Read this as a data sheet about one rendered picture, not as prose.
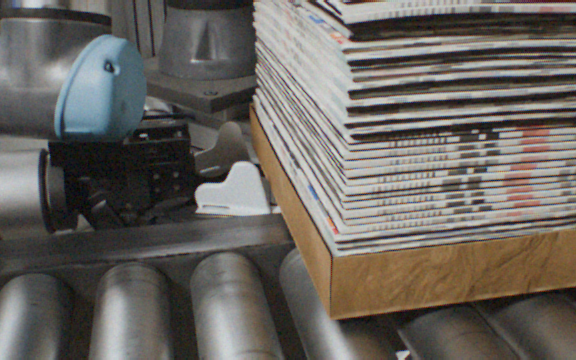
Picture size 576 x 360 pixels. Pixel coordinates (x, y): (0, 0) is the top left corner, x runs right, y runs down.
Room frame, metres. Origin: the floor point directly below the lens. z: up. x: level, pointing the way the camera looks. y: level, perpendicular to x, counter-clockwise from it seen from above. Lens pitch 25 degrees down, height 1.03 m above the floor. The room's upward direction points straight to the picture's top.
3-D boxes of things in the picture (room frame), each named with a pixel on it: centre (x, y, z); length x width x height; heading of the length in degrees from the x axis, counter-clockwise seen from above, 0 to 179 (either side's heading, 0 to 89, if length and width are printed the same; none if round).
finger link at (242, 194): (0.45, 0.03, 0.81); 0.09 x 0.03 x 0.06; 76
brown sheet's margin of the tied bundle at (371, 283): (0.44, -0.07, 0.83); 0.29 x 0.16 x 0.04; 12
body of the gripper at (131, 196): (0.48, 0.14, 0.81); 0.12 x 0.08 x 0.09; 102
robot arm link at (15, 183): (0.46, 0.22, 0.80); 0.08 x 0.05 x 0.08; 12
